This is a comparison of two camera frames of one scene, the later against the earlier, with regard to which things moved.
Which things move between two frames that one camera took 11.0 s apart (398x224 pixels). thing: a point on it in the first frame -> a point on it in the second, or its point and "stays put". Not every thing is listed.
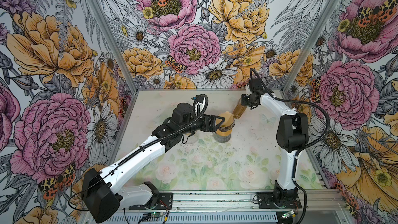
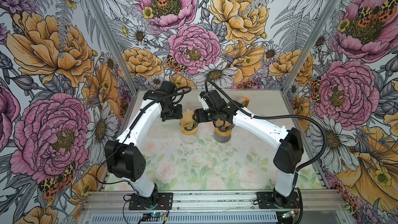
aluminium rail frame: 243,201 stays put
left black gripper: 213,127 -> 178,115
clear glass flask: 191,138 stays put
